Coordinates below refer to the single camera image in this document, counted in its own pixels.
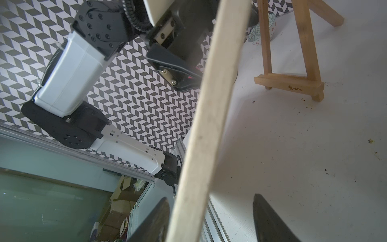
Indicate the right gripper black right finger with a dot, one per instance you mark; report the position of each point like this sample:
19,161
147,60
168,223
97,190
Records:
269,226

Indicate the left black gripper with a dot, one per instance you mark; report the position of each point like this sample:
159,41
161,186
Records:
179,33

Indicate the plywood board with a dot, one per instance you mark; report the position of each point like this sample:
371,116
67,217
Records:
209,122

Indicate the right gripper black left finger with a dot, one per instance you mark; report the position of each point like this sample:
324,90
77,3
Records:
155,226

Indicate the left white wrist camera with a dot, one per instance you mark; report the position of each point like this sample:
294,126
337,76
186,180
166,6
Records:
155,9

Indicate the cardboard boxes outside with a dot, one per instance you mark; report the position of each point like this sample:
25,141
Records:
113,222

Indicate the wooden easel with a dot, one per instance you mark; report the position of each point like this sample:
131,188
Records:
295,67

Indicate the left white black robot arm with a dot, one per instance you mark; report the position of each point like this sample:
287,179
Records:
100,30

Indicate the aluminium front rail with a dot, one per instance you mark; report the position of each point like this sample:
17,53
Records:
50,193

